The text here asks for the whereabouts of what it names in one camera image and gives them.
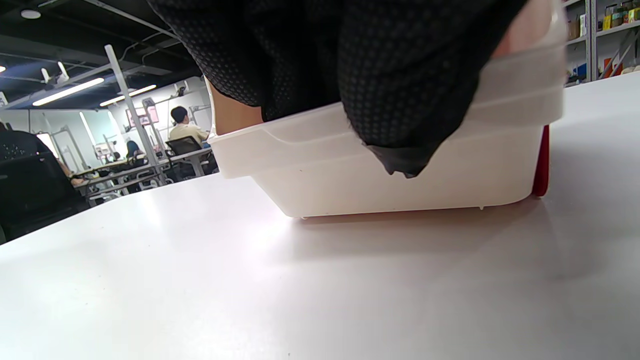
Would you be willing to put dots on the person's left hand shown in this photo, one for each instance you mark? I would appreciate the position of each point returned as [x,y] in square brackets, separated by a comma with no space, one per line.
[375,60]

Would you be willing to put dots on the row of shelf goods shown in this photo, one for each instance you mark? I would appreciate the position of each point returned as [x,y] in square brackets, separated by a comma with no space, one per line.
[612,15]

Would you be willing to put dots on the long ceiling light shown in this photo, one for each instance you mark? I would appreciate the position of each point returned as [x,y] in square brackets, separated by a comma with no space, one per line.
[127,95]
[67,92]

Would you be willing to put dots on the small pink screen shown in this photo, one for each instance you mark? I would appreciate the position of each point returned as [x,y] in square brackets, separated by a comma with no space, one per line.
[145,117]

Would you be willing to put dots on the round ceiling fixture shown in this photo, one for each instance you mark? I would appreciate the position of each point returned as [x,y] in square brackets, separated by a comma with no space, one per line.
[30,14]

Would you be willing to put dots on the cream tea bag box drawer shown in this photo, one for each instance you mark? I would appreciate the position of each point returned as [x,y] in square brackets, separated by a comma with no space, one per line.
[450,175]

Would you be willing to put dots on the metal storage shelf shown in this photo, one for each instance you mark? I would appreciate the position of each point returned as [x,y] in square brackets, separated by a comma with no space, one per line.
[592,40]

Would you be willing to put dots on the black office chair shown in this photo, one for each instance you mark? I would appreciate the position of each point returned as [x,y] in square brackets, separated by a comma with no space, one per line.
[182,146]

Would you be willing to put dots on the white metal post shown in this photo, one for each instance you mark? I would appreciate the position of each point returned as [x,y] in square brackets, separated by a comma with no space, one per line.
[125,95]

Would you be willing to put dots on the red tea bag box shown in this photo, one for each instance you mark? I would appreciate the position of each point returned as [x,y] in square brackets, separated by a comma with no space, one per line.
[541,165]

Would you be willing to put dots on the white desk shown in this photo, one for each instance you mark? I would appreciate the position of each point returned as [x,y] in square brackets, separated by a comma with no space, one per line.
[125,172]

